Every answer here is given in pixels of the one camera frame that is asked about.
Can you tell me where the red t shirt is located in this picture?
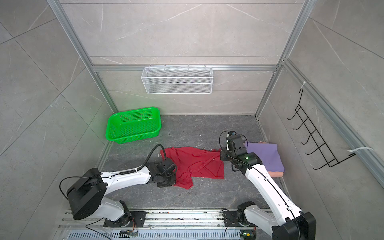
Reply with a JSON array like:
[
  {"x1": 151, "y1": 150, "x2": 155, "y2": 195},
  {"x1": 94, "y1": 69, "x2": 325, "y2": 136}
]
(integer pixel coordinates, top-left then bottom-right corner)
[{"x1": 160, "y1": 147, "x2": 225, "y2": 190}]

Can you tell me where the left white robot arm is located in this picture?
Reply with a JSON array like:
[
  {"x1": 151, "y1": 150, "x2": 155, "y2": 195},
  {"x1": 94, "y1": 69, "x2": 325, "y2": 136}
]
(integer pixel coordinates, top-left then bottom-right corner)
[{"x1": 65, "y1": 159, "x2": 178, "y2": 228}]

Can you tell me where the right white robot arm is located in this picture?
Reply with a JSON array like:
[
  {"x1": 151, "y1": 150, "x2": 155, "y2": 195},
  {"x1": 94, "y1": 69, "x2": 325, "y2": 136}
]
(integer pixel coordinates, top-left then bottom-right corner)
[{"x1": 222, "y1": 149, "x2": 317, "y2": 240}]

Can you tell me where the purple folded t shirt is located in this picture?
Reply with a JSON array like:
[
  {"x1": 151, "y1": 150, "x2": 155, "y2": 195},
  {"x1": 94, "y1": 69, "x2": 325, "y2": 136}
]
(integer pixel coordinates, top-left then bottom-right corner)
[{"x1": 245, "y1": 143, "x2": 285, "y2": 172}]

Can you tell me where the green plastic basket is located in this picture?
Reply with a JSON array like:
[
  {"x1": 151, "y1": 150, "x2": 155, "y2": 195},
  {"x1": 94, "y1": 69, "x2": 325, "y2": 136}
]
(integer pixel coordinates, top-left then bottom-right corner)
[{"x1": 106, "y1": 107, "x2": 162, "y2": 144}]

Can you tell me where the small green circuit board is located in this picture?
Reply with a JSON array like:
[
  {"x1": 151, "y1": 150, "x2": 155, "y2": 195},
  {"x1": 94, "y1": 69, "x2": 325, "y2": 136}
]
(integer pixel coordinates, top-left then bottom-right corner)
[{"x1": 240, "y1": 230, "x2": 257, "y2": 240}]

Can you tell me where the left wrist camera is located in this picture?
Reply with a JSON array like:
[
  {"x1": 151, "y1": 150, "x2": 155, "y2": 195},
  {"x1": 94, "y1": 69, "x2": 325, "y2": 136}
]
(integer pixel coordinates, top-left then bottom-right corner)
[{"x1": 157, "y1": 158, "x2": 178, "y2": 177}]

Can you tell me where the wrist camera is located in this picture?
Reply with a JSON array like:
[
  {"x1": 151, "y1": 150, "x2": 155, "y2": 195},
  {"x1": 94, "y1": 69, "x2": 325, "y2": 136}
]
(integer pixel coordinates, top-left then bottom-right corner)
[
  {"x1": 157, "y1": 158, "x2": 178, "y2": 177},
  {"x1": 226, "y1": 131, "x2": 247, "y2": 158}
]

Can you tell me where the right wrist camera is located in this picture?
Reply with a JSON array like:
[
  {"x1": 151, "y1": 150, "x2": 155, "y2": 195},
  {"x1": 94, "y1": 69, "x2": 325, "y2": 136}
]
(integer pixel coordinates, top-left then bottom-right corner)
[{"x1": 226, "y1": 131, "x2": 247, "y2": 158}]

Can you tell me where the left black corrugated cable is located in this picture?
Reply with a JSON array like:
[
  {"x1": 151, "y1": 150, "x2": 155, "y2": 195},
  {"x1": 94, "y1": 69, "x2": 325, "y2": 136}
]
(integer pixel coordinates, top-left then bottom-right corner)
[{"x1": 136, "y1": 143, "x2": 167, "y2": 172}]

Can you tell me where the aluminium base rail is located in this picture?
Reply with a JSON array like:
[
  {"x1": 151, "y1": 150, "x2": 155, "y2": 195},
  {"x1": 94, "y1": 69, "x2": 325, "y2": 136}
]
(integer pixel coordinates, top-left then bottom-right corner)
[{"x1": 53, "y1": 209, "x2": 271, "y2": 240}]

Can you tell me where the white wire mesh basket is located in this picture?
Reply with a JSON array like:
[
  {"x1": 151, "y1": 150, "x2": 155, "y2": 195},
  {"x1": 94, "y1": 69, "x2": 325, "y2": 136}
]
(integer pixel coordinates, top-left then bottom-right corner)
[{"x1": 141, "y1": 67, "x2": 214, "y2": 95}]

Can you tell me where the black wire hook rack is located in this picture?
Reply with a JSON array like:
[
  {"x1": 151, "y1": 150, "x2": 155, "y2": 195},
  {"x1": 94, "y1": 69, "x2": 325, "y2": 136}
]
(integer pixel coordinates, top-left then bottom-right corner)
[{"x1": 287, "y1": 89, "x2": 356, "y2": 170}]

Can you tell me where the white cable tie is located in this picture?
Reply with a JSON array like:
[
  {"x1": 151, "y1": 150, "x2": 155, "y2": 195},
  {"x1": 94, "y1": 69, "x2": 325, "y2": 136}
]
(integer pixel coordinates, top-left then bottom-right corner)
[{"x1": 347, "y1": 147, "x2": 374, "y2": 153}]

